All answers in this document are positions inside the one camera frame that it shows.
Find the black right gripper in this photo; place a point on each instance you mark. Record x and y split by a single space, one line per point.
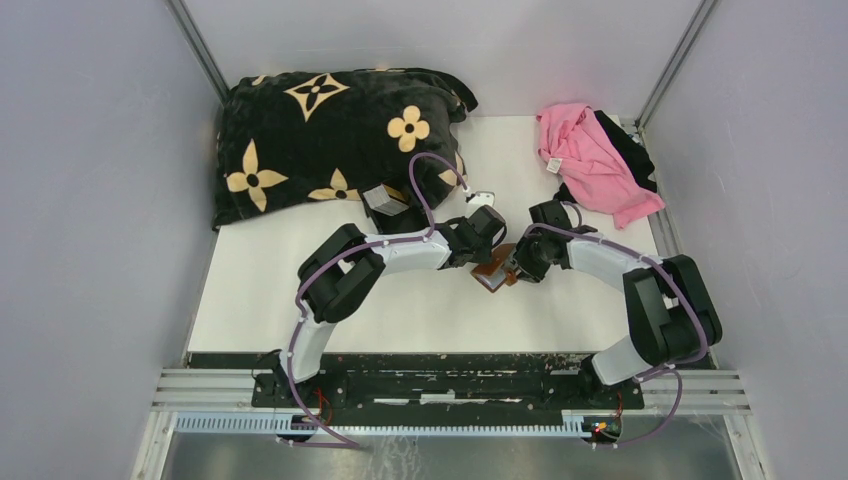
529 270

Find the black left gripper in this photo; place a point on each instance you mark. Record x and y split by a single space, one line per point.
486 256

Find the brown leather card holder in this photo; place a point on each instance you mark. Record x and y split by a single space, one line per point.
499 272

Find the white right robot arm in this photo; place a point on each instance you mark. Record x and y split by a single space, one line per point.
671 319

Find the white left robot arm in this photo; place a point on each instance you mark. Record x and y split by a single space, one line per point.
336 279

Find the white card stack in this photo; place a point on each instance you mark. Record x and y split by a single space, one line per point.
385 200

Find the pink cloth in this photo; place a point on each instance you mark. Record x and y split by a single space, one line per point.
573 144

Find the black cloth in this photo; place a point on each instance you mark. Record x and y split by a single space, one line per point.
634 154

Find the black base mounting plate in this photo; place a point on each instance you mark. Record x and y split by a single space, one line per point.
433 389

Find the black floral plush pillow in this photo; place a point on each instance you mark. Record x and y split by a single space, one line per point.
303 137

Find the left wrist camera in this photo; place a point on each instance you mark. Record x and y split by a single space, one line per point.
476 199

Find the white slotted cable duct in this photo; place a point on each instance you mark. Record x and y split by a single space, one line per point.
283 424

